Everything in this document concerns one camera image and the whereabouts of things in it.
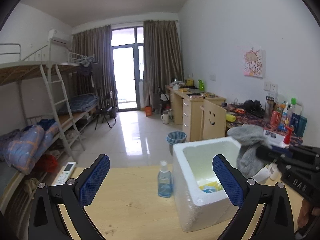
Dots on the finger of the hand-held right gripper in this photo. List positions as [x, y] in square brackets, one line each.
[305, 150]
[265, 152]

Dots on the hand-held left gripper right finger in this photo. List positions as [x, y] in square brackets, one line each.
[228, 180]

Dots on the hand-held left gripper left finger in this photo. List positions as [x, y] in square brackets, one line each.
[96, 177]

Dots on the grey cloth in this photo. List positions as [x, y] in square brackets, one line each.
[247, 140]

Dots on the white foam box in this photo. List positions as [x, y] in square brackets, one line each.
[190, 205]

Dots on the person's right hand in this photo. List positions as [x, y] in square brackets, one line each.
[304, 215]

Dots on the printed paper sheet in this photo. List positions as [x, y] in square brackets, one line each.
[271, 138]

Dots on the white remote control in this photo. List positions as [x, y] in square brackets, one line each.
[65, 173]

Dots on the clear tumbler black lid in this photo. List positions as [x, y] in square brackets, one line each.
[269, 110]

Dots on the black headphones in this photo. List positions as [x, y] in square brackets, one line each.
[252, 106]

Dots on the yellow pouch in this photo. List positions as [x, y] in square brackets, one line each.
[230, 118]

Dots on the white bottle green cap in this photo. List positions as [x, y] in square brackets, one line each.
[293, 102]

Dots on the red bag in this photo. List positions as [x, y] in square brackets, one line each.
[47, 162]

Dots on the wooden chair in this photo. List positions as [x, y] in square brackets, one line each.
[212, 127]

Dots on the clear bottle blue liquid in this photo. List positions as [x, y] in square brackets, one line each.
[165, 185]

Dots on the blue waste bin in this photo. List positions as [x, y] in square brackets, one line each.
[176, 140]

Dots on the black folding chair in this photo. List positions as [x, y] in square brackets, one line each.
[107, 110]

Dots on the wooden desk with drawers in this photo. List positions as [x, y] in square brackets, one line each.
[187, 120]

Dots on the blue patterned quilt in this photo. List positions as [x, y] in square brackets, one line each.
[27, 145]

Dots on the blue plaid mattress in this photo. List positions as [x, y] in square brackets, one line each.
[80, 102]

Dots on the white bed ladder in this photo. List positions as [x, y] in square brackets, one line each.
[53, 110]

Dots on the orange bag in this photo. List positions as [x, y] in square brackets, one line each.
[148, 111]

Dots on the white kettle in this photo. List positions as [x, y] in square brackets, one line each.
[165, 118]

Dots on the green spray bottle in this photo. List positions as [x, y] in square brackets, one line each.
[201, 85]

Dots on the black folding trolley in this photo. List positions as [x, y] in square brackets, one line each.
[163, 100]

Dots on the yellow box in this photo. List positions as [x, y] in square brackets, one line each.
[189, 82]

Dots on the hanging dark clothes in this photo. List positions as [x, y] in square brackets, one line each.
[86, 71]

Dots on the glass balcony door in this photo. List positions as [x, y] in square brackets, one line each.
[127, 75]

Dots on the brown curtain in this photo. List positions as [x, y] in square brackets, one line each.
[100, 62]
[162, 62]

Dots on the metal bunk bed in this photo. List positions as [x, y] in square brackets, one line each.
[75, 56]
[25, 70]

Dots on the white air conditioner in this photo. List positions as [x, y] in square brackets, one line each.
[57, 36]

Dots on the white wall socket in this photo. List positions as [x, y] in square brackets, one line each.
[271, 86]

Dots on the pink wall poster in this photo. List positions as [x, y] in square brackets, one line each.
[253, 62]

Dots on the white wall switch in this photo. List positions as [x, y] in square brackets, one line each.
[213, 77]

